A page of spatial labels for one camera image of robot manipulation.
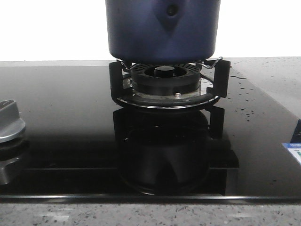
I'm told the black glass gas stove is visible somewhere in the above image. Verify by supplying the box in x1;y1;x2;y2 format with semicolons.
0;62;301;204

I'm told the right black pot support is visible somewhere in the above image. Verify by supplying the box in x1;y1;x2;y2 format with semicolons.
109;57;230;110

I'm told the blue white energy label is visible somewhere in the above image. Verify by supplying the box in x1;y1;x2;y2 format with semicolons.
281;119;301;167

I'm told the silver right stove knob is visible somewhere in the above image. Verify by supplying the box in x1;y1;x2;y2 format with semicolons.
0;100;26;143

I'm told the right black gas burner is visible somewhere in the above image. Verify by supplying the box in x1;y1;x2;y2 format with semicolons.
131;64;200;96

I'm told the blue cooking pot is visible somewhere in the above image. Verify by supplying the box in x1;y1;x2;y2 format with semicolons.
105;0;221;64

